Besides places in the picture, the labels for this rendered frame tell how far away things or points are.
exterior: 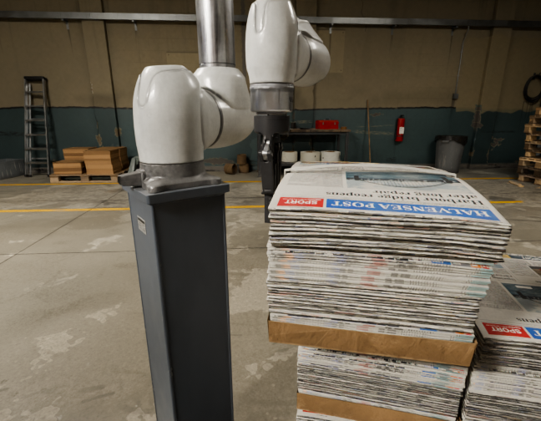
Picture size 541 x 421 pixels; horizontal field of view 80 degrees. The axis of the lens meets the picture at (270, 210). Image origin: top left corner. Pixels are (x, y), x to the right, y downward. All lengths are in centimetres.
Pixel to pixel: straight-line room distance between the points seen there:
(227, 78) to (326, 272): 62
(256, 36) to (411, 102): 726
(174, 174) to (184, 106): 15
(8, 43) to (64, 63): 101
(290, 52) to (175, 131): 30
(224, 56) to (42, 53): 726
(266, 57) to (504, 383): 70
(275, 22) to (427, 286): 51
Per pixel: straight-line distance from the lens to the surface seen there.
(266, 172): 67
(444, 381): 69
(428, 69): 805
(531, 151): 744
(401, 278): 47
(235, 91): 93
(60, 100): 797
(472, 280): 49
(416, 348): 54
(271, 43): 67
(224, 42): 97
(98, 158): 659
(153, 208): 76
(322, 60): 82
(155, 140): 78
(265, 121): 67
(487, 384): 71
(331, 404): 73
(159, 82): 79
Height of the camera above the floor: 116
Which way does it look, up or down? 16 degrees down
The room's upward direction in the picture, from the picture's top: straight up
